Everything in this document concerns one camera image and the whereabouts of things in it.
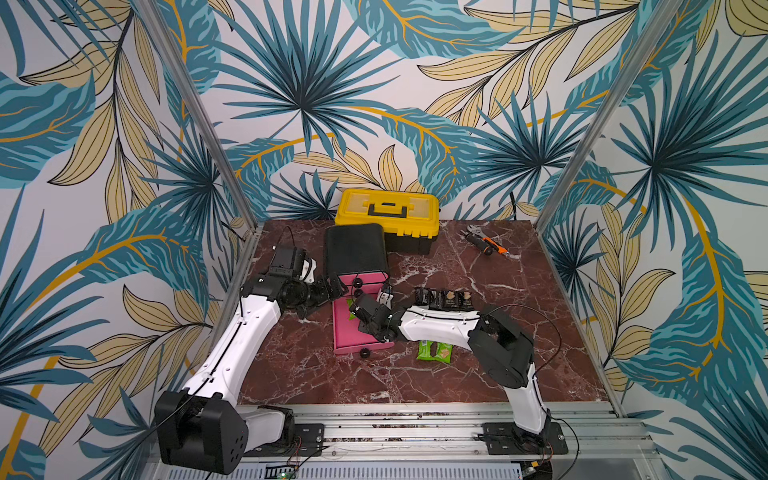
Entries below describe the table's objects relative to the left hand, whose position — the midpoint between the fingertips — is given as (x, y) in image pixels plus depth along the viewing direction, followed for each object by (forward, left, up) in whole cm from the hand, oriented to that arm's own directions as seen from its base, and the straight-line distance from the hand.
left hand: (335, 300), depth 78 cm
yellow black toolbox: (+33, -21, -2) cm, 39 cm away
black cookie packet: (+12, -25, -16) cm, 32 cm away
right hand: (+2, -7, -16) cm, 18 cm away
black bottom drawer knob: (-8, -8, -16) cm, 19 cm away
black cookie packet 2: (+10, -30, -16) cm, 36 cm away
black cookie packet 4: (+9, -39, -16) cm, 44 cm away
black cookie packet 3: (+11, -35, -17) cm, 40 cm away
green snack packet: (-6, -5, +3) cm, 8 cm away
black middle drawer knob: (+7, -5, -7) cm, 11 cm away
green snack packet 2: (-7, -25, -16) cm, 30 cm away
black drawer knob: (+7, -5, -2) cm, 9 cm away
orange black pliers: (+34, -56, -17) cm, 67 cm away
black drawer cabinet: (+19, -3, -1) cm, 19 cm away
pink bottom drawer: (-5, -3, -12) cm, 13 cm away
